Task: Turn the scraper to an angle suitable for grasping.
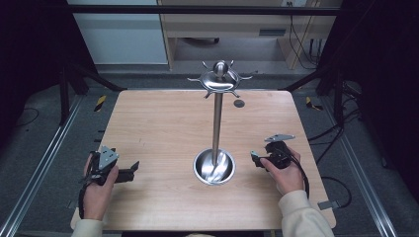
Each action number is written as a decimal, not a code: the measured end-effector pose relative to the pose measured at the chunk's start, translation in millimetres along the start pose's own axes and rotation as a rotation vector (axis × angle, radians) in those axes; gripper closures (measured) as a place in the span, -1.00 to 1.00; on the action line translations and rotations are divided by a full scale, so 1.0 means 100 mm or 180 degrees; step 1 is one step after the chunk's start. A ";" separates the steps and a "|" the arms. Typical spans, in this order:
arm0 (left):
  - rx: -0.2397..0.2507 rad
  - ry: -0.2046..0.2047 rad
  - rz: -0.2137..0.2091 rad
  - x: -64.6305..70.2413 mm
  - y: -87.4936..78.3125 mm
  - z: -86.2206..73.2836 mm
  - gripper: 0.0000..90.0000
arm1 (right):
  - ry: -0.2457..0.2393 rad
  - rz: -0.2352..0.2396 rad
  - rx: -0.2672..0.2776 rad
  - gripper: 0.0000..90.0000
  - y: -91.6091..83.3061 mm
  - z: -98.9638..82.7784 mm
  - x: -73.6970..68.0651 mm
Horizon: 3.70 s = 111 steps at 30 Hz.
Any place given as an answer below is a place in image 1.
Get person's left hand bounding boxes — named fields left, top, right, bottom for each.
left=82, top=153, right=120, bottom=222

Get black floor cable bundle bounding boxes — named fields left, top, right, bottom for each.
left=307, top=81, right=363, bottom=166

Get thin black floor cable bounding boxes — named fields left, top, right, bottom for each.
left=15, top=107, right=41, bottom=128

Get yellow black tape strip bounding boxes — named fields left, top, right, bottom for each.
left=304, top=96, right=324, bottom=112
left=94, top=94, right=108, bottom=113

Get person's right hand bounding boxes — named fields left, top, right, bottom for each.
left=259, top=146, right=305, bottom=197

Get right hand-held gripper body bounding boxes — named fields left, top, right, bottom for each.
left=264, top=132, right=296, bottom=171

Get steel hook stand with bowl base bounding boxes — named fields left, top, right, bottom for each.
left=187, top=59, right=254, bottom=187

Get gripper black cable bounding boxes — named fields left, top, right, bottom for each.
left=286, top=147, right=311, bottom=200
left=77, top=177, right=94, bottom=220

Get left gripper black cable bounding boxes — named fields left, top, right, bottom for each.
left=77, top=177, right=94, bottom=220

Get black horizontal frame bar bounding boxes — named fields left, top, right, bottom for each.
left=64, top=4, right=342, bottom=17

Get black metal frame leg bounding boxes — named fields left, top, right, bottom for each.
left=58, top=61, right=128, bottom=126
left=280, top=63, right=348, bottom=127

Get black looped floor cable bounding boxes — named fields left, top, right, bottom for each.
left=320, top=175, right=353, bottom=209

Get aluminium floor rail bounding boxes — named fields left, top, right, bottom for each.
left=320, top=96, right=399, bottom=237
left=0, top=95, right=84, bottom=237

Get black hanging desk cables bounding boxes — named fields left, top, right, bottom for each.
left=286, top=0, right=321, bottom=71

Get white cabinet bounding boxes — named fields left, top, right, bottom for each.
left=66, top=0, right=169, bottom=65

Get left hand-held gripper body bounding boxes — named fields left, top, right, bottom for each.
left=86, top=145, right=121, bottom=187

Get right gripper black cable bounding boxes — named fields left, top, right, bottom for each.
left=286, top=147, right=311, bottom=200

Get light wooden desk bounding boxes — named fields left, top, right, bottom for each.
left=157, top=0, right=344, bottom=71

